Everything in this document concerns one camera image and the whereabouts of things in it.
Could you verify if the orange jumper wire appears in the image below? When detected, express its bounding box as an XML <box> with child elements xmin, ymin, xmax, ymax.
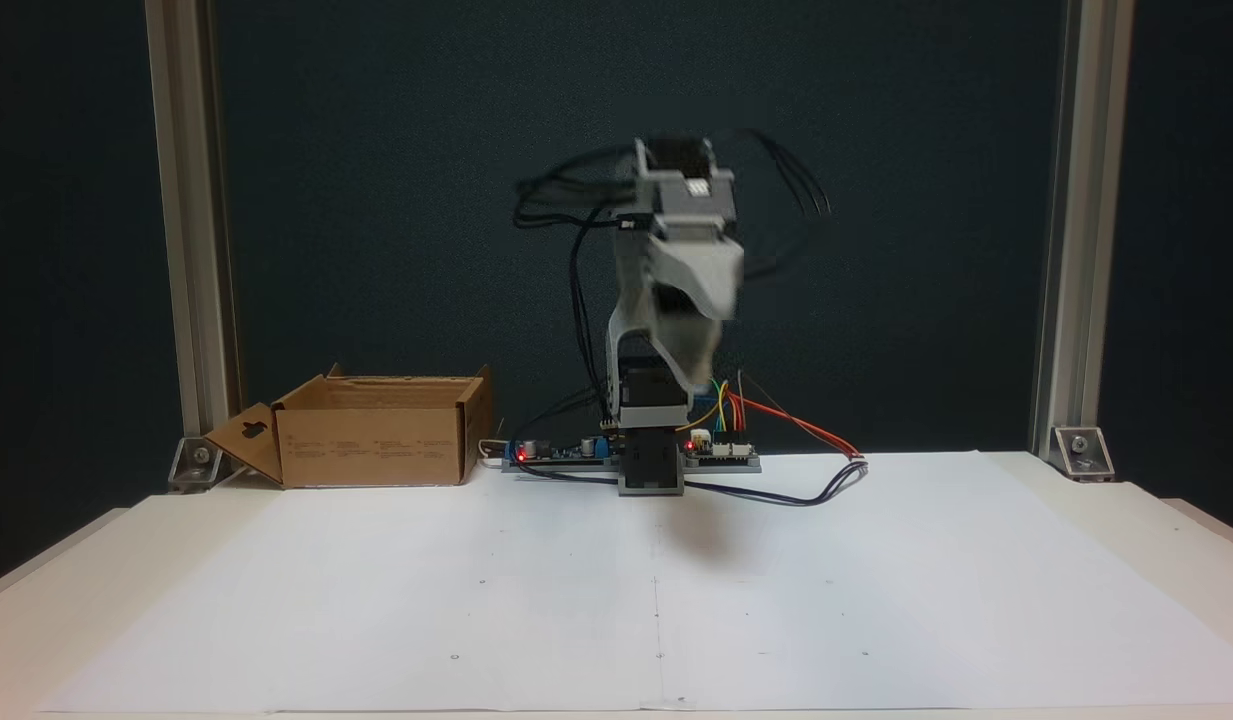
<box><xmin>724</xmin><ymin>370</ymin><xmax>865</xmax><ymax>461</ymax></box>

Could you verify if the blue circuit board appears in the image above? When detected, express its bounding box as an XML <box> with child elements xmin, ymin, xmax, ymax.
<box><xmin>503</xmin><ymin>435</ymin><xmax>622</xmax><ymax>473</ymax></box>

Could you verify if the metal corner bracket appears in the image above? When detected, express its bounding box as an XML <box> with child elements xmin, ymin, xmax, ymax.
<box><xmin>1051</xmin><ymin>426</ymin><xmax>1115</xmax><ymax>482</ymax></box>
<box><xmin>168</xmin><ymin>436</ymin><xmax>225</xmax><ymax>494</ymax></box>

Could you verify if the aluminium frame post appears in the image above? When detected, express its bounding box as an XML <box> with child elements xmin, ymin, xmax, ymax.
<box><xmin>1029</xmin><ymin>0</ymin><xmax>1137</xmax><ymax>457</ymax></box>
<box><xmin>144</xmin><ymin>0</ymin><xmax>239</xmax><ymax>443</ymax></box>

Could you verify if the yellow jumper wire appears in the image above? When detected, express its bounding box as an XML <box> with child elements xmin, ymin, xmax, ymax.
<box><xmin>688</xmin><ymin>380</ymin><xmax>731</xmax><ymax>435</ymax></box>

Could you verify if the black motor cable bundle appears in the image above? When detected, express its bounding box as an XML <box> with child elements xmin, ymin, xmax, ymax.
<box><xmin>513</xmin><ymin>128</ymin><xmax>833</xmax><ymax>433</ymax></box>

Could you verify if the circuit board with white connectors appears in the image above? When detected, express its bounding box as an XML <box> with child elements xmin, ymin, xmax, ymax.
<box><xmin>682</xmin><ymin>428</ymin><xmax>762</xmax><ymax>473</ymax></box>

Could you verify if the dark cable on table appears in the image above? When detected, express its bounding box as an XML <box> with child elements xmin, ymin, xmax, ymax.
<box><xmin>516</xmin><ymin>458</ymin><xmax>869</xmax><ymax>507</ymax></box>

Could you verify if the open cardboard box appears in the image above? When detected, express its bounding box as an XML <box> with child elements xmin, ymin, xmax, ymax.
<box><xmin>204</xmin><ymin>364</ymin><xmax>495</xmax><ymax>490</ymax></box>

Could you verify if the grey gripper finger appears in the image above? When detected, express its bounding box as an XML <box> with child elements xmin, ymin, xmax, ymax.
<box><xmin>652</xmin><ymin>290</ymin><xmax>724</xmax><ymax>397</ymax></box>
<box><xmin>652</xmin><ymin>240</ymin><xmax>746</xmax><ymax>323</ymax></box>

